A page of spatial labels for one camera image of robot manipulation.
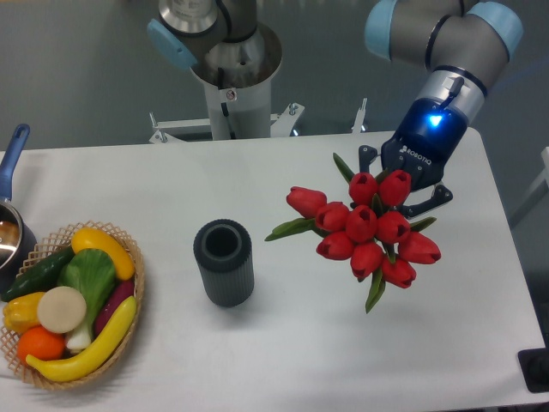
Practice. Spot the green cucumber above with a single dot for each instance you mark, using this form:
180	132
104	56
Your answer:
40	277

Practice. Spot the red tulip bouquet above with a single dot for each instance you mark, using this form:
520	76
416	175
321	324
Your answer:
371	233

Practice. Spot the yellow bell pepper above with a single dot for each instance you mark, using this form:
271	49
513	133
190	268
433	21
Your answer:
21	314

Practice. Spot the yellow banana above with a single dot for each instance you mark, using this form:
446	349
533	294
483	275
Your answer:
96	354

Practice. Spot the black device at edge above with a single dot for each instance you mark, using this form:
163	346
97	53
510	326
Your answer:
534	365

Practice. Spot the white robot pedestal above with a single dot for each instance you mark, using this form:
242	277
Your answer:
235	60

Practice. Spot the yellow squash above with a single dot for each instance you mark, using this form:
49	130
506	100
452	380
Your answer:
93	238

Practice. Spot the woven wicker basket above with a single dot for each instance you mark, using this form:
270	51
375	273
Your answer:
55	242

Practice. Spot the green bok choy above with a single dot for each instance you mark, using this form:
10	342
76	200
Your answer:
92	273

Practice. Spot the purple eggplant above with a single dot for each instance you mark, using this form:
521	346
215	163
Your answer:
120	293

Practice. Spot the orange fruit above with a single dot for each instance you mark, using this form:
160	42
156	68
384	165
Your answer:
40	343

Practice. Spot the blue handled saucepan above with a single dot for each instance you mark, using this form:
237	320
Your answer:
17	239

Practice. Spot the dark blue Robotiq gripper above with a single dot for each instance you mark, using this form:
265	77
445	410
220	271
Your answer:
421	146

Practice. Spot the beige round disc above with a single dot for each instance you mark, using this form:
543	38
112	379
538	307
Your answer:
61	309

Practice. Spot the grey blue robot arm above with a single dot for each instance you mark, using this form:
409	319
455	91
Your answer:
464	45

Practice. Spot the dark grey ribbed vase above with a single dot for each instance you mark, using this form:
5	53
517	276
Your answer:
223	253

